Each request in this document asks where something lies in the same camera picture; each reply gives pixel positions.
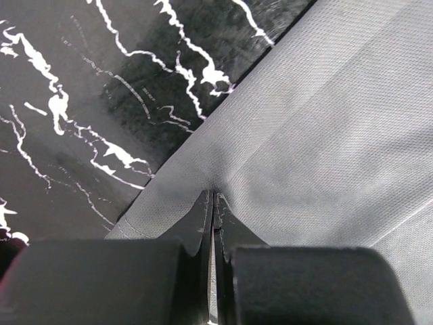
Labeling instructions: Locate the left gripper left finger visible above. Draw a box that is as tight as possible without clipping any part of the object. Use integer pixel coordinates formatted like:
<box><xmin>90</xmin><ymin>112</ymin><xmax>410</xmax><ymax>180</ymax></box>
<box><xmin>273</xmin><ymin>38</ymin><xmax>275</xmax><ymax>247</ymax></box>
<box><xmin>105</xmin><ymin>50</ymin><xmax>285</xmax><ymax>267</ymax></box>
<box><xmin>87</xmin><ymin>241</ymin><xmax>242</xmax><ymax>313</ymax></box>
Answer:
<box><xmin>159</xmin><ymin>190</ymin><xmax>212</xmax><ymax>324</ymax></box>

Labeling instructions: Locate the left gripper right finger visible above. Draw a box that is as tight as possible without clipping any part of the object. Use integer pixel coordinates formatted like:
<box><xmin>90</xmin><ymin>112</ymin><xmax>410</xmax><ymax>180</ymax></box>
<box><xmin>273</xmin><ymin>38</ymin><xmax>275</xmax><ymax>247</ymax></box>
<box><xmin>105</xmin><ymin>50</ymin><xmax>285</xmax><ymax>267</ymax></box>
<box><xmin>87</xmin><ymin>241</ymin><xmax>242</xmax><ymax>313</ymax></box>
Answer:
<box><xmin>212</xmin><ymin>192</ymin><xmax>268</xmax><ymax>324</ymax></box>

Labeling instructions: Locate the grey t-shirt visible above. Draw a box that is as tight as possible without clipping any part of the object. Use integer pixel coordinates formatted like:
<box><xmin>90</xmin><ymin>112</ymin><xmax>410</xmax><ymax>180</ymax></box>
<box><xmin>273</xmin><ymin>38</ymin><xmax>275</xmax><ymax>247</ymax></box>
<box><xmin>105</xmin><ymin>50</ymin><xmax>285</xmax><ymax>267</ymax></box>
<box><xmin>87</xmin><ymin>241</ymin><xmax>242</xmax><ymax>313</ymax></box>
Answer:
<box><xmin>108</xmin><ymin>1</ymin><xmax>432</xmax><ymax>324</ymax></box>

